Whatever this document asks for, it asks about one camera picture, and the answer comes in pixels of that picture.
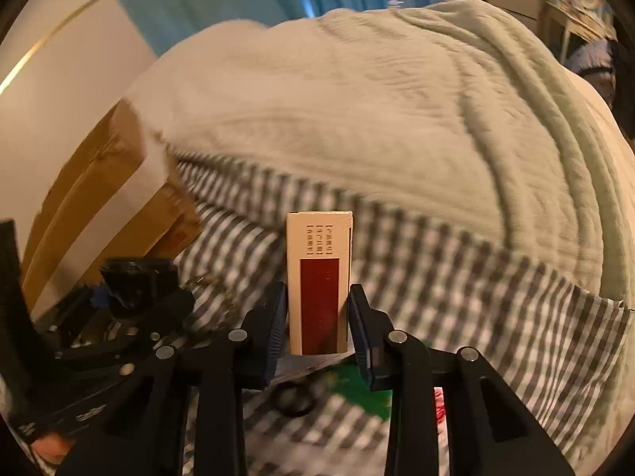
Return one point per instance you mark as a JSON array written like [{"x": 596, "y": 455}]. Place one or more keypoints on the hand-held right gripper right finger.
[{"x": 361, "y": 337}]

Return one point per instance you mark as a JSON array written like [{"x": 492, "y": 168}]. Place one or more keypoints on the dark clothing pile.
[{"x": 595, "y": 64}]

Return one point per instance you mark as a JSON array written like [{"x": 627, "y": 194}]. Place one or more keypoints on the pale green fleece blanket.
[{"x": 372, "y": 124}]

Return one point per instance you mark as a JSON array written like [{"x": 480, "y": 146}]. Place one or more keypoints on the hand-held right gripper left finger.
[{"x": 275, "y": 337}]

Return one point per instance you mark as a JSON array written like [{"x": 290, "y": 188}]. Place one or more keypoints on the person's left hand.
[{"x": 52, "y": 448}]

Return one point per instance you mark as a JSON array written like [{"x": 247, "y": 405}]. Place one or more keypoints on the brown cardboard box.
[{"x": 104, "y": 198}]

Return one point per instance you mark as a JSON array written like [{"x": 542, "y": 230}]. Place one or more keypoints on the green sachet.
[{"x": 367, "y": 391}]

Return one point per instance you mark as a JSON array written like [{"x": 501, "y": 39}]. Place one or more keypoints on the beige carton box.
[{"x": 317, "y": 258}]

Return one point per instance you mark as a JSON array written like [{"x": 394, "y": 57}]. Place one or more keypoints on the white sachet with red label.
[{"x": 439, "y": 411}]

